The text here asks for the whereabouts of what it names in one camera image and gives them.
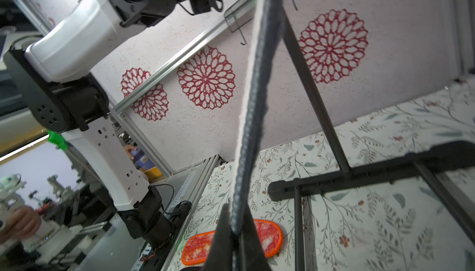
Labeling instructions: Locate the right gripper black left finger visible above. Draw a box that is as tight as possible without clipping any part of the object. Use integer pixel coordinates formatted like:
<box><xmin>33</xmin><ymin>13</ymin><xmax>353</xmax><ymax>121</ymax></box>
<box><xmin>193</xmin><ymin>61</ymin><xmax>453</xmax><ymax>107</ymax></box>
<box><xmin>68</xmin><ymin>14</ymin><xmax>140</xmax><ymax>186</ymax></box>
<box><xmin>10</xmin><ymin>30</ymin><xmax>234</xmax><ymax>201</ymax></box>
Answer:
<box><xmin>202</xmin><ymin>204</ymin><xmax>233</xmax><ymax>271</ymax></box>

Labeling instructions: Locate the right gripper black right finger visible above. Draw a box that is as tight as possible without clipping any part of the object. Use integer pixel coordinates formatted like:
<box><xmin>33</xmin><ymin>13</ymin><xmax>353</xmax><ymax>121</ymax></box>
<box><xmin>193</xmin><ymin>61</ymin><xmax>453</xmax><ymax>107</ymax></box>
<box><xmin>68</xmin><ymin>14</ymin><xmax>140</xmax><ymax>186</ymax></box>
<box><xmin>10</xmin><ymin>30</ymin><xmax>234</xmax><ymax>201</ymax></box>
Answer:
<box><xmin>239</xmin><ymin>211</ymin><xmax>271</xmax><ymax>271</ymax></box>

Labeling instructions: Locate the red gel insole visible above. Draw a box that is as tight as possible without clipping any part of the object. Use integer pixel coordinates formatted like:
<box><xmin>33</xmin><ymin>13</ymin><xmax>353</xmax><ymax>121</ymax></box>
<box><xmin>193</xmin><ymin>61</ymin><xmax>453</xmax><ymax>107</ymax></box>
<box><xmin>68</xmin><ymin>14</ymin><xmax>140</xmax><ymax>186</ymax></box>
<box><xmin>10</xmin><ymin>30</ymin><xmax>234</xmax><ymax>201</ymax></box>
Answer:
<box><xmin>181</xmin><ymin>220</ymin><xmax>283</xmax><ymax>266</ymax></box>

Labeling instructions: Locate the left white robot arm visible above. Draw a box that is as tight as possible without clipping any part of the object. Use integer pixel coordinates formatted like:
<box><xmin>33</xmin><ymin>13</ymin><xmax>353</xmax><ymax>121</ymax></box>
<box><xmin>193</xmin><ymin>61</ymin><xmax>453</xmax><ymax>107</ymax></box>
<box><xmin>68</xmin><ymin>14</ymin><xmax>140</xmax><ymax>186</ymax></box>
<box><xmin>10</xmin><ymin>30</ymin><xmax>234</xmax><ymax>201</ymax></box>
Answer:
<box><xmin>4</xmin><ymin>0</ymin><xmax>223</xmax><ymax>249</ymax></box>

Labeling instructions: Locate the black metal clothes rack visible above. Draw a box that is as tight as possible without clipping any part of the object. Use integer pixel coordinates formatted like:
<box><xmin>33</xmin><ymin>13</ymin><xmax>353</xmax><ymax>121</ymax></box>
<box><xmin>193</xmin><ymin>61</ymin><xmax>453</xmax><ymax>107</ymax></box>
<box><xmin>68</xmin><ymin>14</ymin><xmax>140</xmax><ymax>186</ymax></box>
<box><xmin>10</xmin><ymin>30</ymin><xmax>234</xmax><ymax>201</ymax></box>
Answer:
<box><xmin>266</xmin><ymin>10</ymin><xmax>475</xmax><ymax>271</ymax></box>

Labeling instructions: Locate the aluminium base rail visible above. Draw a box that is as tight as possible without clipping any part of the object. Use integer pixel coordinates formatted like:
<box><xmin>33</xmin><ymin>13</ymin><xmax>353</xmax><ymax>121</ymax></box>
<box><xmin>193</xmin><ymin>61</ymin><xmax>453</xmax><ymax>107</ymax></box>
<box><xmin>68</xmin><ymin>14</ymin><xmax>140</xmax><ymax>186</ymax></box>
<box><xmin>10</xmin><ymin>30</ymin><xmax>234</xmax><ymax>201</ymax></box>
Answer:
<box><xmin>132</xmin><ymin>154</ymin><xmax>223</xmax><ymax>271</ymax></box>

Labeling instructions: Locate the black wire wall basket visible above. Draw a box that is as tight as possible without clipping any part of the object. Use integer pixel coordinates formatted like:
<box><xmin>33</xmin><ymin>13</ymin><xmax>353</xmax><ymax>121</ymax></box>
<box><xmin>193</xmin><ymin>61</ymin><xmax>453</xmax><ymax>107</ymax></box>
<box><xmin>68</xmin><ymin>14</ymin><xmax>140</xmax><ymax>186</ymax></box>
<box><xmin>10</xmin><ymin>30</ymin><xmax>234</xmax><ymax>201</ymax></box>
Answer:
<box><xmin>223</xmin><ymin>0</ymin><xmax>333</xmax><ymax>46</ymax></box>

